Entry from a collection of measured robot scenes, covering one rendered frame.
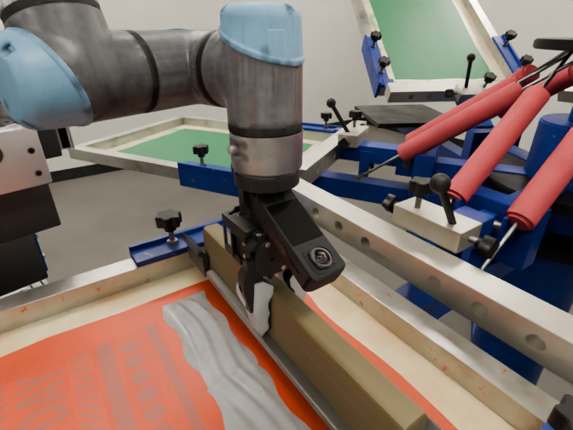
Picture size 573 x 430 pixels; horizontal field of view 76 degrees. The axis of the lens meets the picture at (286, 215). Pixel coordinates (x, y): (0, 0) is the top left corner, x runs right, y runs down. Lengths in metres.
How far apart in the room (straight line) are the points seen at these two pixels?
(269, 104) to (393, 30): 1.57
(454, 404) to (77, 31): 0.52
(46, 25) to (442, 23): 1.81
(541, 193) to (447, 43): 1.24
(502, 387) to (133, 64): 0.49
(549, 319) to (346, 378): 0.26
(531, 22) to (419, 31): 2.92
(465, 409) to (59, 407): 0.46
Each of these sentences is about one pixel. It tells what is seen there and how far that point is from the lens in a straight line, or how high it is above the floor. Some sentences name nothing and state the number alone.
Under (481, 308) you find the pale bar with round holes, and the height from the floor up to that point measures 1.01.
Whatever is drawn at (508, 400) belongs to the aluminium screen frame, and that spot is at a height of 0.98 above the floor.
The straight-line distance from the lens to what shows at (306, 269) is 0.34.
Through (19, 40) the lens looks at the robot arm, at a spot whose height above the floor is 1.33.
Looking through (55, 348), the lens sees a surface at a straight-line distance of 0.62.
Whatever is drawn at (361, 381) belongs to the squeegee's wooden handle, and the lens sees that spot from 0.36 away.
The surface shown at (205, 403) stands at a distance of 0.48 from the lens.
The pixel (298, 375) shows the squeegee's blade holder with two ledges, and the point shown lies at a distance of 0.45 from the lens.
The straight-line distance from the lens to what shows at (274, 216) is 0.37.
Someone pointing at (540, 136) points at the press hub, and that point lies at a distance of 1.05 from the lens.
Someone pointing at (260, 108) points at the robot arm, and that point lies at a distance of 0.34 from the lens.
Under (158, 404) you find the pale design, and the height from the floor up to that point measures 0.95.
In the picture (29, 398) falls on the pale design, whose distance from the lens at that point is 0.57.
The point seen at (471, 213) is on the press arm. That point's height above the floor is 1.04.
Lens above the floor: 1.34
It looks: 27 degrees down
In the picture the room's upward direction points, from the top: straight up
